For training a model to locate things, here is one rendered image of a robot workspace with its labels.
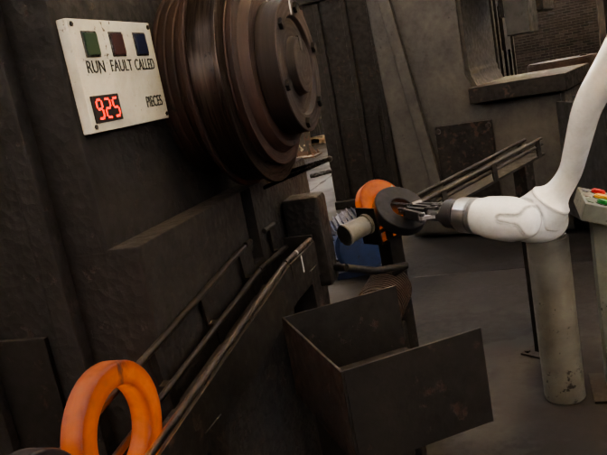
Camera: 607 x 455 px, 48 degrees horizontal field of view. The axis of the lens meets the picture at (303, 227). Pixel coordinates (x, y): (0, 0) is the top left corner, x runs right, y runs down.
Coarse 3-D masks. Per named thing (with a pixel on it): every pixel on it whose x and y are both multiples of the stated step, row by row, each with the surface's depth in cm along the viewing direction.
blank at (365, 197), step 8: (368, 184) 193; (376, 184) 195; (384, 184) 196; (392, 184) 197; (360, 192) 191; (368, 192) 192; (376, 192) 193; (360, 200) 190; (368, 200) 191; (384, 232) 192
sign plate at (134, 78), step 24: (72, 24) 107; (96, 24) 113; (120, 24) 120; (144, 24) 128; (72, 48) 106; (72, 72) 107; (96, 72) 111; (120, 72) 118; (144, 72) 126; (96, 96) 110; (120, 96) 118; (144, 96) 125; (96, 120) 110; (120, 120) 117; (144, 120) 124
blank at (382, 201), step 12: (384, 192) 190; (396, 192) 191; (408, 192) 192; (372, 204) 189; (384, 204) 187; (384, 216) 184; (396, 216) 185; (396, 228) 184; (408, 228) 183; (420, 228) 186
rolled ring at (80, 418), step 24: (120, 360) 91; (96, 384) 85; (120, 384) 90; (144, 384) 95; (72, 408) 84; (96, 408) 85; (144, 408) 96; (72, 432) 82; (96, 432) 84; (144, 432) 96
